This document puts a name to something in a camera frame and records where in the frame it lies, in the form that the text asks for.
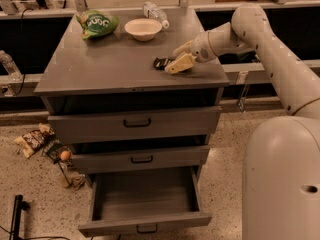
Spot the brown white snack bag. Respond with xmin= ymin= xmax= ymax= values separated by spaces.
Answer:
xmin=14 ymin=123 xmax=54 ymax=158

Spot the dark rxbar chocolate bar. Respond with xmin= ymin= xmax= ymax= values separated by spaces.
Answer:
xmin=153 ymin=58 xmax=173 ymax=70

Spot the white paper bowl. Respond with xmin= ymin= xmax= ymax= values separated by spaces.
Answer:
xmin=124 ymin=18 xmax=162 ymax=41

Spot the clear bottle on floor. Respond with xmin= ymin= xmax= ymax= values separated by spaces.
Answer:
xmin=51 ymin=163 xmax=71 ymax=188

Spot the clear plastic water bottle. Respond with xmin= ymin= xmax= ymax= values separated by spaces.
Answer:
xmin=142 ymin=1 xmax=170 ymax=29

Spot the grey metal rail frame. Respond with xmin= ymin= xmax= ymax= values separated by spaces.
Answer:
xmin=0 ymin=0 xmax=320 ymax=98

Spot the black stand with cable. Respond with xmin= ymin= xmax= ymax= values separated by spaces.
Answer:
xmin=2 ymin=194 xmax=70 ymax=240

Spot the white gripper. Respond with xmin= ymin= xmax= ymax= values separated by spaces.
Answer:
xmin=165 ymin=31 xmax=217 ymax=74

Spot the grey open bottom drawer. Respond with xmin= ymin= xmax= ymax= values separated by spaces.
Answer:
xmin=79 ymin=167 xmax=212 ymax=237

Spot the grey middle drawer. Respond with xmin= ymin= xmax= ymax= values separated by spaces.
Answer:
xmin=72 ymin=145 xmax=209 ymax=174

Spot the grey top drawer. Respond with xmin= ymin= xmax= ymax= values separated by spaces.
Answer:
xmin=48 ymin=106 xmax=221 ymax=144

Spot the grey drawer cabinet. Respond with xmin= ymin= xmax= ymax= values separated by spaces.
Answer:
xmin=34 ymin=7 xmax=231 ymax=184

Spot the clear bottle on left rail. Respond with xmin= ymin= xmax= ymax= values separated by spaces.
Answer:
xmin=0 ymin=50 xmax=23 ymax=82

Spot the dark green snack packet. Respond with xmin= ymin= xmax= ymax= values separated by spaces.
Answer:
xmin=42 ymin=138 xmax=70 ymax=164

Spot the small orange ball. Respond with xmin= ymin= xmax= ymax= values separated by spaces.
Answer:
xmin=60 ymin=151 xmax=71 ymax=161

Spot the green chip bag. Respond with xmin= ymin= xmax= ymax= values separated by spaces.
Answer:
xmin=76 ymin=10 xmax=119 ymax=40

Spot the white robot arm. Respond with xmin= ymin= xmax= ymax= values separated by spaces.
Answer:
xmin=165 ymin=4 xmax=320 ymax=240

